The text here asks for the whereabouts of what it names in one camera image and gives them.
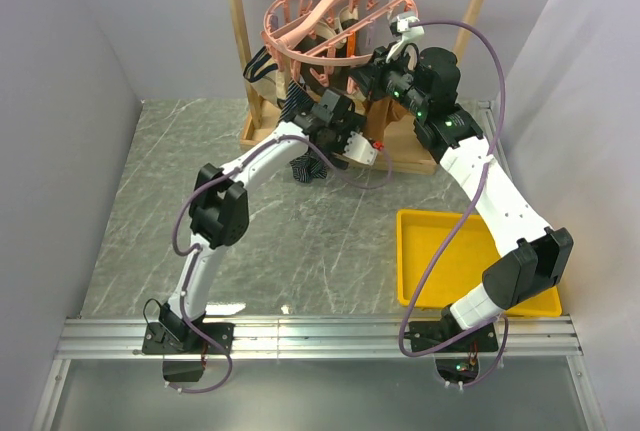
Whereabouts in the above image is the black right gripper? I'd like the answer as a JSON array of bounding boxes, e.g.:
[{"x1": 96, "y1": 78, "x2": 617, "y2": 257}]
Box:
[{"x1": 348, "y1": 43, "x2": 429, "y2": 119}]

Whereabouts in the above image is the navy striped underwear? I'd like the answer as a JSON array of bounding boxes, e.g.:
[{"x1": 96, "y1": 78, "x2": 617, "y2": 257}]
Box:
[{"x1": 278, "y1": 80, "x2": 330, "y2": 184}]

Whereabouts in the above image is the pink round clip hanger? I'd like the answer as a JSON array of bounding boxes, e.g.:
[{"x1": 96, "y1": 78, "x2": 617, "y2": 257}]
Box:
[{"x1": 261, "y1": 0, "x2": 416, "y2": 87}]

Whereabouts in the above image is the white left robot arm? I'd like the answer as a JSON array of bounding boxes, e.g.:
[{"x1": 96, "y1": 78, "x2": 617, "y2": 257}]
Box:
[{"x1": 142, "y1": 89, "x2": 376, "y2": 355}]

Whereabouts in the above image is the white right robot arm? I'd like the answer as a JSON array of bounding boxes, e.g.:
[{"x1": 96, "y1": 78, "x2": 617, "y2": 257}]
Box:
[{"x1": 349, "y1": 47, "x2": 574, "y2": 356}]

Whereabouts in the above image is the wooden hanger rack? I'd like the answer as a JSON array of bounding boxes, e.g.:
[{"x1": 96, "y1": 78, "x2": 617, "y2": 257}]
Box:
[{"x1": 228, "y1": 0, "x2": 484, "y2": 175}]

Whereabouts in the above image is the brown hanging garment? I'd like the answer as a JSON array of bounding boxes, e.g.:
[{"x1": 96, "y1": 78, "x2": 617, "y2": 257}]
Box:
[{"x1": 356, "y1": 97, "x2": 409, "y2": 143}]

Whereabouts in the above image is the dark hanging garment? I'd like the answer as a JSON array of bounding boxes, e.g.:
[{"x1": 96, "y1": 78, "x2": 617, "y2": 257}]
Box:
[{"x1": 289, "y1": 5, "x2": 359, "y2": 97}]

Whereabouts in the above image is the yellow plastic tray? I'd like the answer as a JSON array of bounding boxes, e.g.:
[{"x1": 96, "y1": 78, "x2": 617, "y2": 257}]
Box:
[{"x1": 396, "y1": 209, "x2": 562, "y2": 317}]

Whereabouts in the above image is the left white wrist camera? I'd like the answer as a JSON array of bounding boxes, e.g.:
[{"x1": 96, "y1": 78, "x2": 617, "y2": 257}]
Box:
[{"x1": 342, "y1": 132, "x2": 384, "y2": 166}]

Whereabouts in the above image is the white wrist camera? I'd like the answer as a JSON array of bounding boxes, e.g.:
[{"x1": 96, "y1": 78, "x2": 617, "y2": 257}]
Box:
[
  {"x1": 386, "y1": 11, "x2": 424, "y2": 63},
  {"x1": 342, "y1": 132, "x2": 384, "y2": 166}
]

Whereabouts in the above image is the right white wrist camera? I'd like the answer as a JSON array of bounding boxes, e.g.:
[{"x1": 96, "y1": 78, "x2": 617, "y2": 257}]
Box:
[{"x1": 386, "y1": 11, "x2": 424, "y2": 63}]

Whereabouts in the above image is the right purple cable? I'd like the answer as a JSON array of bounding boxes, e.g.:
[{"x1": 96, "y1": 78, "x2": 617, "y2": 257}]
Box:
[{"x1": 398, "y1": 18, "x2": 511, "y2": 389}]

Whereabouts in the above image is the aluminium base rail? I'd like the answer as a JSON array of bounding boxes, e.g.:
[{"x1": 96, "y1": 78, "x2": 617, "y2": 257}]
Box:
[{"x1": 54, "y1": 315, "x2": 582, "y2": 360}]

